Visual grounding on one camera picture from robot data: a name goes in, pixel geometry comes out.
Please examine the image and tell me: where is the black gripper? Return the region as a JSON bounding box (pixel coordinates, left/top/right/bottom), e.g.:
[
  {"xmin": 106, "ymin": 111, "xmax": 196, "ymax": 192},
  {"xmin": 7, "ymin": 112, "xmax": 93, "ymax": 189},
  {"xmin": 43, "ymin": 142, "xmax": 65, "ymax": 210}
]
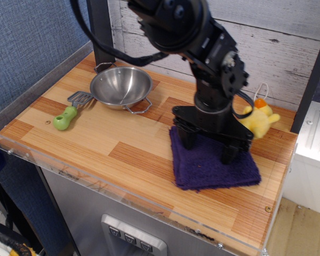
[{"xmin": 172, "ymin": 106, "xmax": 253, "ymax": 164}]

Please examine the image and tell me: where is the violet terry cloth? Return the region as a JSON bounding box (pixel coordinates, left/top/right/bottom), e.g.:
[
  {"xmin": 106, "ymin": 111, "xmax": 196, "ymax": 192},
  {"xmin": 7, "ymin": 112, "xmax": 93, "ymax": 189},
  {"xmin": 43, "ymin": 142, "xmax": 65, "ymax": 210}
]
[{"xmin": 169, "ymin": 126, "xmax": 261, "ymax": 190}]

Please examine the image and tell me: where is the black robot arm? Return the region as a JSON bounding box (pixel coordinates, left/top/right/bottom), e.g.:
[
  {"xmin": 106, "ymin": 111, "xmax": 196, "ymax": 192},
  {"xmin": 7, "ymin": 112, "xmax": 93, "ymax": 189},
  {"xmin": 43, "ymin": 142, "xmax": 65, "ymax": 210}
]
[{"xmin": 128, "ymin": 1, "xmax": 254, "ymax": 164}]

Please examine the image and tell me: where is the white appliance with metal top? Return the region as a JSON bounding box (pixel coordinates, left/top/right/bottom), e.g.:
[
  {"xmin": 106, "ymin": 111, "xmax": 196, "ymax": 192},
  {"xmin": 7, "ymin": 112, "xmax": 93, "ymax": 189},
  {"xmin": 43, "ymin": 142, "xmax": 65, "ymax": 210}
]
[{"xmin": 283, "ymin": 101, "xmax": 320, "ymax": 213}]

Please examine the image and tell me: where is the yellow plush duck toy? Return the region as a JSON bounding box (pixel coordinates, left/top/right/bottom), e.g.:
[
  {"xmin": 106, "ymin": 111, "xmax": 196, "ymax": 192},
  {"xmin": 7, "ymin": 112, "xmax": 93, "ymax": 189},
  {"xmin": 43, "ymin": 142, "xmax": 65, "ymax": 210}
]
[{"xmin": 239, "ymin": 83, "xmax": 281, "ymax": 139}]

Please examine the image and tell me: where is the clear acrylic front guard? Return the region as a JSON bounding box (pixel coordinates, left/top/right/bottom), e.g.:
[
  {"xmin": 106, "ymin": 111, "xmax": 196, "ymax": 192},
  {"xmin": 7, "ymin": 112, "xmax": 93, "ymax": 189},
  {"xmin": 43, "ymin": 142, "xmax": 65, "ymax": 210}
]
[{"xmin": 0, "ymin": 123, "xmax": 297, "ymax": 255}]

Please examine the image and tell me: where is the silver button control panel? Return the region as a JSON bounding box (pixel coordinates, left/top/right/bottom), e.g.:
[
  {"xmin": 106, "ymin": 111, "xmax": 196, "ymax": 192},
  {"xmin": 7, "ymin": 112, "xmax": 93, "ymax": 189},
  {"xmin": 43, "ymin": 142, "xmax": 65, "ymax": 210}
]
[{"xmin": 101, "ymin": 214, "xmax": 168, "ymax": 255}]

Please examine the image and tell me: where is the yellow object bottom left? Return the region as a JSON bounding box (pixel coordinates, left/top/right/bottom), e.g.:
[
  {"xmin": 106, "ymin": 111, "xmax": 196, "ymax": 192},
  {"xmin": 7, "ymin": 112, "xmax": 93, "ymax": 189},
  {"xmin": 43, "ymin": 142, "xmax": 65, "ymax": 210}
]
[{"xmin": 8, "ymin": 244, "xmax": 37, "ymax": 256}]

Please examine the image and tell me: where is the stainless steel two-handled bowl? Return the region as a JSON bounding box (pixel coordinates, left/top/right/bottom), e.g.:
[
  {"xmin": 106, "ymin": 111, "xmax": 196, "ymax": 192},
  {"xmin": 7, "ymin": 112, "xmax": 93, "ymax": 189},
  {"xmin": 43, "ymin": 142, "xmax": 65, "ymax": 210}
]
[{"xmin": 90, "ymin": 62, "xmax": 153, "ymax": 114}]

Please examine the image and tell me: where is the black vertical post right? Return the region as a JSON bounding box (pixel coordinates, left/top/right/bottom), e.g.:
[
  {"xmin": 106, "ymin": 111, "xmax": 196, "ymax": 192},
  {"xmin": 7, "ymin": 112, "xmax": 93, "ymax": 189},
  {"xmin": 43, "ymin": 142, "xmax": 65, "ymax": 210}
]
[{"xmin": 290, "ymin": 50, "xmax": 320, "ymax": 134}]

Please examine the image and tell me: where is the black vertical post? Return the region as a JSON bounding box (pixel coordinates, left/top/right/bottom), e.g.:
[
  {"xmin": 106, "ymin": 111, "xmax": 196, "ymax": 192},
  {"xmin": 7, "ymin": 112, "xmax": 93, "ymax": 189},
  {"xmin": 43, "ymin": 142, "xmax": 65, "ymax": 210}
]
[
  {"xmin": 86, "ymin": 0, "xmax": 116, "ymax": 65},
  {"xmin": 290, "ymin": 50, "xmax": 320, "ymax": 134}
]

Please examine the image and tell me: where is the green-handled grey toy spatula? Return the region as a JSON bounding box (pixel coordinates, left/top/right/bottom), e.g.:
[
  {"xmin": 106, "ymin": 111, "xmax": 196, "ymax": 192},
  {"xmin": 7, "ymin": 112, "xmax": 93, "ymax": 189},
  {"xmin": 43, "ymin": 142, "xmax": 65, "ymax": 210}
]
[{"xmin": 53, "ymin": 91, "xmax": 93, "ymax": 131}]

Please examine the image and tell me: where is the black vertical post left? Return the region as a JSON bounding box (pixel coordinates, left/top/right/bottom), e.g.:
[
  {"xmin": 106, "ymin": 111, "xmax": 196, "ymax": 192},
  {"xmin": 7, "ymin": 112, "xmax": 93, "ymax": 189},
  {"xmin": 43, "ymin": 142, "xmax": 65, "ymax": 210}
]
[{"xmin": 86, "ymin": 0, "xmax": 116, "ymax": 65}]

